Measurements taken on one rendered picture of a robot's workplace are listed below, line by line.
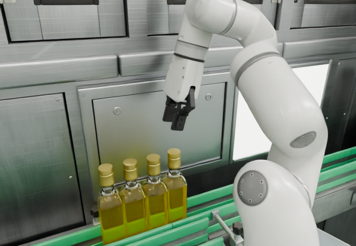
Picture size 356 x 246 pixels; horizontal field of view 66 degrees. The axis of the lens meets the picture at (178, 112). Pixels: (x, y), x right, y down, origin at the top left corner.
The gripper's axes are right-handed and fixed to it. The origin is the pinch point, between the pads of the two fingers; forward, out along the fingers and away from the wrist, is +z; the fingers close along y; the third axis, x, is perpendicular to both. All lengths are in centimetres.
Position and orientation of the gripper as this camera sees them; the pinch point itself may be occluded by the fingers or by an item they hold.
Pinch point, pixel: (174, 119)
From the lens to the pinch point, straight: 66.7
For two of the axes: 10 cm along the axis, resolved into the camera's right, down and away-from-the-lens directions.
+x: 8.8, 1.0, 4.6
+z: -2.4, 9.3, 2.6
